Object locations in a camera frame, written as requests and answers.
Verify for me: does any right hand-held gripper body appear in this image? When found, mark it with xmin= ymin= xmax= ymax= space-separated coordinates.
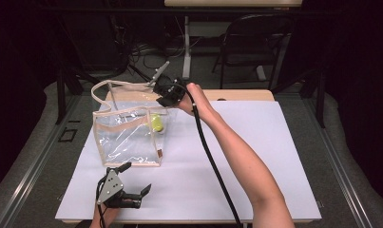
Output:
xmin=148 ymin=60 xmax=188 ymax=105

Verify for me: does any yellow shuttlecock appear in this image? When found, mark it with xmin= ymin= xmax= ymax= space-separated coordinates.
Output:
xmin=148 ymin=113 xmax=165 ymax=134

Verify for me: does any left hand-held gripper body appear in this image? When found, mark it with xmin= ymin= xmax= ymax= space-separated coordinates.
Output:
xmin=96 ymin=167 xmax=143 ymax=210

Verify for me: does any black metal stand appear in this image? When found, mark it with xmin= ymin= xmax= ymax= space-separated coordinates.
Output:
xmin=54 ymin=60 xmax=68 ymax=125

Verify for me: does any person's right hand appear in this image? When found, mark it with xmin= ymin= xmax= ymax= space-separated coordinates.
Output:
xmin=177 ymin=82 xmax=214 ymax=120

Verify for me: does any thick black gripper cable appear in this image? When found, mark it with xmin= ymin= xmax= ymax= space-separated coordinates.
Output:
xmin=168 ymin=83 xmax=244 ymax=228

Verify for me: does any wooden desk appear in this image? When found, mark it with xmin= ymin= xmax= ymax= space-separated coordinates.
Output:
xmin=105 ymin=88 xmax=276 ymax=103

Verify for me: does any black folding chair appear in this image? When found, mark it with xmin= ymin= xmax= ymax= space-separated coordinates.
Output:
xmin=212 ymin=13 xmax=293 ymax=91

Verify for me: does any clear bag with beige trim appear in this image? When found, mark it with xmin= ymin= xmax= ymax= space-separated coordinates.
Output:
xmin=90 ymin=79 xmax=181 ymax=168

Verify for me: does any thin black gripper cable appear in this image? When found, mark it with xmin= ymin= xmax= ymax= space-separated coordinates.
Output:
xmin=95 ymin=176 xmax=108 ymax=228

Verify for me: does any bundle of floor cables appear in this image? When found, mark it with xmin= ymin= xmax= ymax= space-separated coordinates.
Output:
xmin=111 ymin=12 xmax=187 ymax=75

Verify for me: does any person's left hand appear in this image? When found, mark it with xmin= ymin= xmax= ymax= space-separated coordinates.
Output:
xmin=89 ymin=202 xmax=121 ymax=228

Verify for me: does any white table leg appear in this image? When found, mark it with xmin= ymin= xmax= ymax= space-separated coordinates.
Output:
xmin=182 ymin=14 xmax=194 ymax=81

